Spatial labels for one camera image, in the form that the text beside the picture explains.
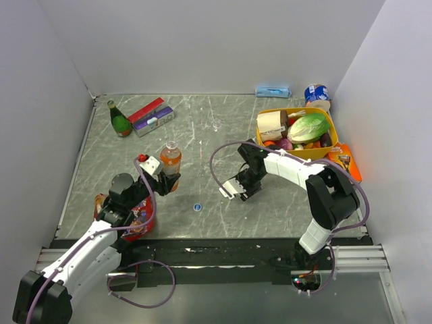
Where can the blue tissue pack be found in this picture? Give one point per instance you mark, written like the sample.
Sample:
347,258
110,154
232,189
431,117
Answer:
273,92

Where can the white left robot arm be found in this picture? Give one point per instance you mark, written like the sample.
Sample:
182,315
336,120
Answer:
49,296

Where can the red flat box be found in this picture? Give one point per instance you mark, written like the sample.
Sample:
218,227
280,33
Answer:
147,110

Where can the purple eggplant toy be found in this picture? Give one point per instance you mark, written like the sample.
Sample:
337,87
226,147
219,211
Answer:
325,140

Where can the green cabbage toy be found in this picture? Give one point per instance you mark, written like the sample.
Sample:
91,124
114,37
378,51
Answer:
308,128

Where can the orange tea bottle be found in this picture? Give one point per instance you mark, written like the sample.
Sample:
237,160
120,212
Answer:
171,157

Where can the orange razor package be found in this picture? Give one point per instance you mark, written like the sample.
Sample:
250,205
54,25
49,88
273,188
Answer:
341,154

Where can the blue white can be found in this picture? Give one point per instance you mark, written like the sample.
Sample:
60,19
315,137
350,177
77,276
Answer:
316,95

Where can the red snack bag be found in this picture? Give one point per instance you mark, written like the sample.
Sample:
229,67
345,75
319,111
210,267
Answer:
142,213

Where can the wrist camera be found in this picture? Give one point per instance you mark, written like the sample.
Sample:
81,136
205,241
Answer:
150,164
231,188

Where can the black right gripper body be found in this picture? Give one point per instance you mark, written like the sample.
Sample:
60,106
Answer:
250,180

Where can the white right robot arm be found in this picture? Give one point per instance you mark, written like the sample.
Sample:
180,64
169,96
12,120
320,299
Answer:
331,196

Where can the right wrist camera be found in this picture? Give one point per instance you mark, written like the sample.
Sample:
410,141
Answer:
231,188

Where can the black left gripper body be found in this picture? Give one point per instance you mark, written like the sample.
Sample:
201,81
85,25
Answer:
142,192

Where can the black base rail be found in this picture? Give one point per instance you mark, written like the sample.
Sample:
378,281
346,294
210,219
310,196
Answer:
200,261

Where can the green glass bottle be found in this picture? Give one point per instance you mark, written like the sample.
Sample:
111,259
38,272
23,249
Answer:
119,122

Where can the yellow plastic basket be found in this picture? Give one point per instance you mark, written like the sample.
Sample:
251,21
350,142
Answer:
309,150

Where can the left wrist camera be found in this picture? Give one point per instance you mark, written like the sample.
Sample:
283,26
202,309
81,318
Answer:
150,164

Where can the purple silver box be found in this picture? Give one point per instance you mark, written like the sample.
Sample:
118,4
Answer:
152,122

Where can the blue bottle cap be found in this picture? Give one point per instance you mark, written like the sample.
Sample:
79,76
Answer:
197,207

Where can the beige paper roll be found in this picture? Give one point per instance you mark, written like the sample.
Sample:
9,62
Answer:
272,125

